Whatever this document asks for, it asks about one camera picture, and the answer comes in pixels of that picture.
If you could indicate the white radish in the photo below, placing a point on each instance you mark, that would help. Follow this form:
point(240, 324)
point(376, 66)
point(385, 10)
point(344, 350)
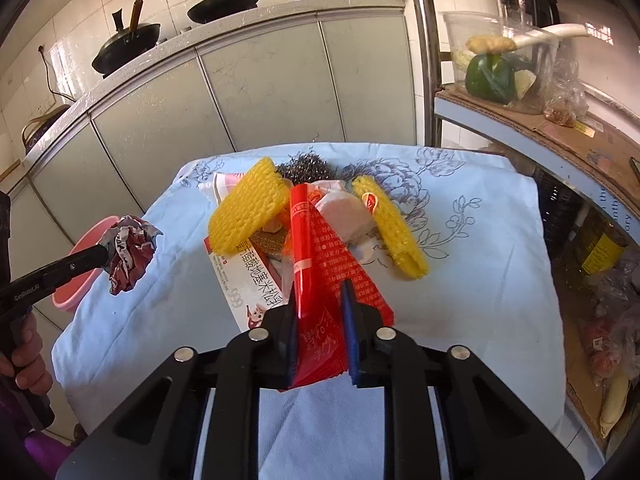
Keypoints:
point(553, 32)

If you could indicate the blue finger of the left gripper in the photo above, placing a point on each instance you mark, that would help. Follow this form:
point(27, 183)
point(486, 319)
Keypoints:
point(74, 265)

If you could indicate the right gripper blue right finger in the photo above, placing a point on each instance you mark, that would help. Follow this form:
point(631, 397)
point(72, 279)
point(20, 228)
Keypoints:
point(349, 304)

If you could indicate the person's left hand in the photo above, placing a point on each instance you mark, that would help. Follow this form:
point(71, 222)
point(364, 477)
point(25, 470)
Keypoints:
point(26, 364)

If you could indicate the pink white paper bag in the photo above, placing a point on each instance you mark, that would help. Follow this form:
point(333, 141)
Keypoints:
point(341, 210)

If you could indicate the clear plastic container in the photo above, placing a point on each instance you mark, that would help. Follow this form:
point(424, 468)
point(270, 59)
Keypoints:
point(463, 25)

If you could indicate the black wok with lid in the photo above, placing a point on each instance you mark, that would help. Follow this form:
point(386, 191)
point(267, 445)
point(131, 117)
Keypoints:
point(127, 43)

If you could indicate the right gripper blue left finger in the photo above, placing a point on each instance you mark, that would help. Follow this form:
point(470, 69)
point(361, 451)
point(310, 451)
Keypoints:
point(289, 339)

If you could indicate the large yellow foam net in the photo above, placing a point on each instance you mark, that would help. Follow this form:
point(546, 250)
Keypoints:
point(259, 196)

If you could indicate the ginger root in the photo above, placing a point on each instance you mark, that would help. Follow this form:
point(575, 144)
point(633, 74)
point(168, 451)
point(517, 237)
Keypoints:
point(490, 44)

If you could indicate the black frying pan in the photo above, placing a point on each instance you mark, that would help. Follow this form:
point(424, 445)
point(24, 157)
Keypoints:
point(212, 10)

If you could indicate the black blender jug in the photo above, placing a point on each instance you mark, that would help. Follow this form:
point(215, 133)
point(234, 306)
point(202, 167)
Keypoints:
point(538, 13)

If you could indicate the yellow tin can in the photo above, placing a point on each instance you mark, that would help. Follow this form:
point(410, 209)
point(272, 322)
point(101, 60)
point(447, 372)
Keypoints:
point(598, 244)

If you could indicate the grey kitchen cabinet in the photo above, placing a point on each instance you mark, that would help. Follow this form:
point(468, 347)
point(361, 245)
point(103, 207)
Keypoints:
point(258, 78)

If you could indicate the white red medicine box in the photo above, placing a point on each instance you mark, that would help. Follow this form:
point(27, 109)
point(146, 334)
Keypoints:
point(249, 282)

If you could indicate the steel wool scrubber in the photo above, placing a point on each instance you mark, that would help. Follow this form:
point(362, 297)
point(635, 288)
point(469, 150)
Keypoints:
point(306, 167)

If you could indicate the red plastic snack bag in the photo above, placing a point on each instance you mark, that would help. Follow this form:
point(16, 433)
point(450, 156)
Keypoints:
point(321, 262)

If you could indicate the induction cooker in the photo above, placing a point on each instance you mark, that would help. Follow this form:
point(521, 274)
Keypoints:
point(34, 130)

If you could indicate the colourful wrapper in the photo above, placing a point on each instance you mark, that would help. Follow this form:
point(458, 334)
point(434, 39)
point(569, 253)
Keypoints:
point(131, 244)

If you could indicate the green pepper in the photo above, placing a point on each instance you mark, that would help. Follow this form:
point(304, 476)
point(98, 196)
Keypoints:
point(498, 78)

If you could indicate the light blue floral cloth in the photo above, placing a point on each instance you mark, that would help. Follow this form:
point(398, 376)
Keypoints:
point(489, 287)

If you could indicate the metal shelf rack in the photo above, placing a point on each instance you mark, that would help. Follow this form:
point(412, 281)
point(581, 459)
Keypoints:
point(596, 169)

